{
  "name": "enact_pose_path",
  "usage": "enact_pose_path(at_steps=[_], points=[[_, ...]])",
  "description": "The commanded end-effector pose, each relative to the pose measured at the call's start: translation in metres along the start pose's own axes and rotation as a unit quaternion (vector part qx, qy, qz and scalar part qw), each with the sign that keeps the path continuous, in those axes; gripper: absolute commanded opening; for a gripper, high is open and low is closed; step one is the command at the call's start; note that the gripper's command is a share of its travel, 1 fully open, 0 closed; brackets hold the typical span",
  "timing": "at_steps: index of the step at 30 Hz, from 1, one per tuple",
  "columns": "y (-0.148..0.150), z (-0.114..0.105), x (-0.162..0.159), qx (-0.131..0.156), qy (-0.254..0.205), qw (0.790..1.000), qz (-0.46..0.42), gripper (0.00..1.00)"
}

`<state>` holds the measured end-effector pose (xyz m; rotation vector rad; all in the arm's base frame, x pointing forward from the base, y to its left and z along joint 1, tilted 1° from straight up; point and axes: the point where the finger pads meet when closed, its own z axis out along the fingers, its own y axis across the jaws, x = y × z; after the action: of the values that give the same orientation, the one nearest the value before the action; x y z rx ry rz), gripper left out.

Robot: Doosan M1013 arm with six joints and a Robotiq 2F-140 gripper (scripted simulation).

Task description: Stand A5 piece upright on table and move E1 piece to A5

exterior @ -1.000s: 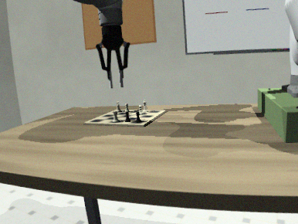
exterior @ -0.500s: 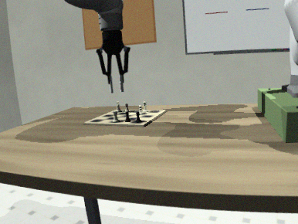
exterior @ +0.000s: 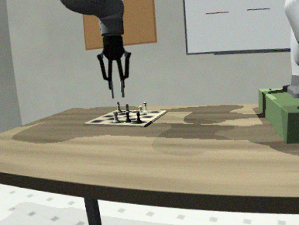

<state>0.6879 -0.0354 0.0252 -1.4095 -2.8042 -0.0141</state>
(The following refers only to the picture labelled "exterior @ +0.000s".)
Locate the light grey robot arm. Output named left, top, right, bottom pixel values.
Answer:
left=60, top=0, right=299, bottom=99

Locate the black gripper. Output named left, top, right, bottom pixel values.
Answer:
left=97, top=36, right=131, bottom=99

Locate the cream chessboard with black squares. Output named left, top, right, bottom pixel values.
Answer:
left=84, top=110, right=167, bottom=127

